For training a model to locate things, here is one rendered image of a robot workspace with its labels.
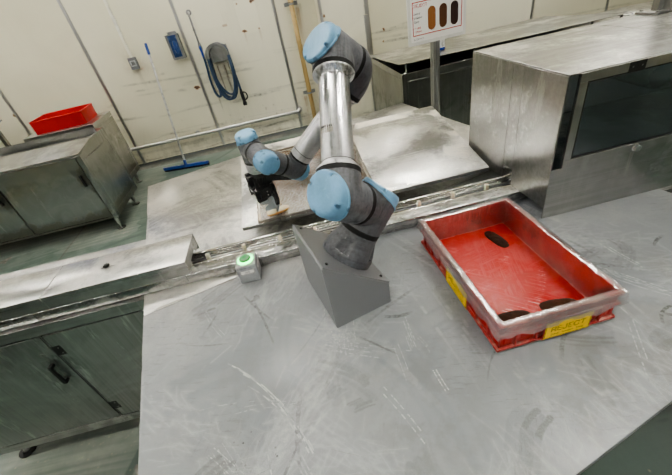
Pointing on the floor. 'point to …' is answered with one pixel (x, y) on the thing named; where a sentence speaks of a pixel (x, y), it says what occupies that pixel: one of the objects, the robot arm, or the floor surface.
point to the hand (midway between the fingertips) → (277, 206)
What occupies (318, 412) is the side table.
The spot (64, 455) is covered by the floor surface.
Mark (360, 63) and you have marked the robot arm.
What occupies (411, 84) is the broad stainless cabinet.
